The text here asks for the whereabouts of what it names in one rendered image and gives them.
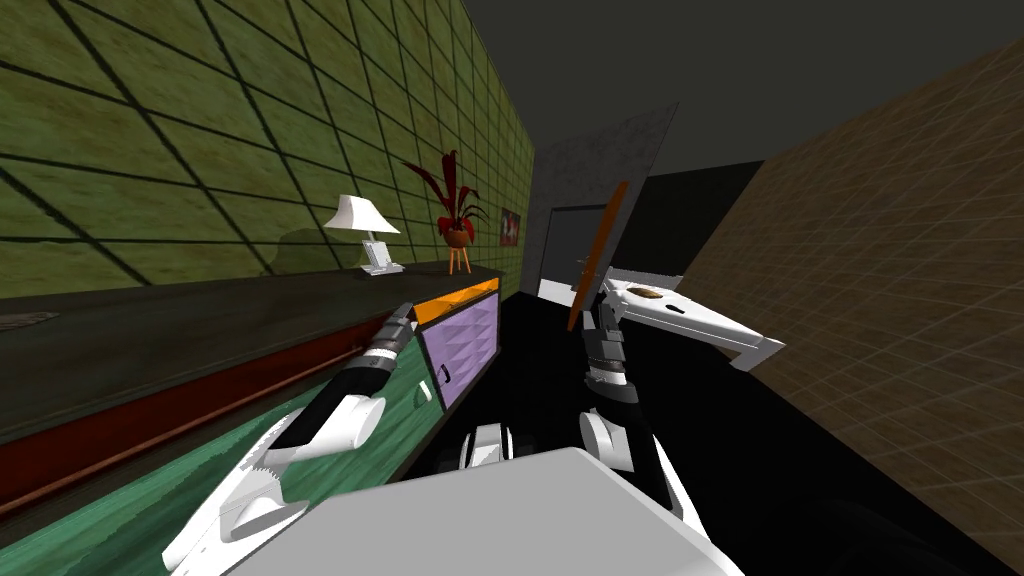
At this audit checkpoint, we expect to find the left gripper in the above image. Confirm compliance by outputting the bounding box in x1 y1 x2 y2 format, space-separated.
372 301 418 355

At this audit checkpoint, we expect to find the red potted plant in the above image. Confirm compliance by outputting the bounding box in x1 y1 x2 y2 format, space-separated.
401 149 490 277

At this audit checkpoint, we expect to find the white table lamp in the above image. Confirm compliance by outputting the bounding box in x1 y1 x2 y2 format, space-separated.
323 194 406 278

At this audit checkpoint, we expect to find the white table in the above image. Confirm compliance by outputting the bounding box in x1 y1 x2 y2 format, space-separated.
598 267 787 374

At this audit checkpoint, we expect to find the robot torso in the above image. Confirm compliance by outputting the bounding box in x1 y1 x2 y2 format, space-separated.
226 422 747 576

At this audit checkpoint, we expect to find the dark grey door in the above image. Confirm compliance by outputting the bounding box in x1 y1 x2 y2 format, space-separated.
538 203 611 304

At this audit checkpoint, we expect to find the orange drawer front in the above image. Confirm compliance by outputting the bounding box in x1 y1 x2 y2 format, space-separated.
411 275 502 326

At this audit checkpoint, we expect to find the orange door leaf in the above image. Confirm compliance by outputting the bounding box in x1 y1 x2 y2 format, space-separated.
566 181 631 333

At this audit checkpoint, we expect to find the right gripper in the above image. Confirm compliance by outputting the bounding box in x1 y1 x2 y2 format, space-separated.
581 302 627 346

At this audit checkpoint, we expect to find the green sideboard with dark top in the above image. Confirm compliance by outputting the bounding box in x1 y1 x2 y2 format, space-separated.
0 262 507 576

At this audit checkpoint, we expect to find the red drawer front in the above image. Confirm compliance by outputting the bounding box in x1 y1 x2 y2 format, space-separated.
0 311 395 507

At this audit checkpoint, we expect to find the purple cupboard door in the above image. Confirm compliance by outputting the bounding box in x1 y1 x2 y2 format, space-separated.
416 291 502 414

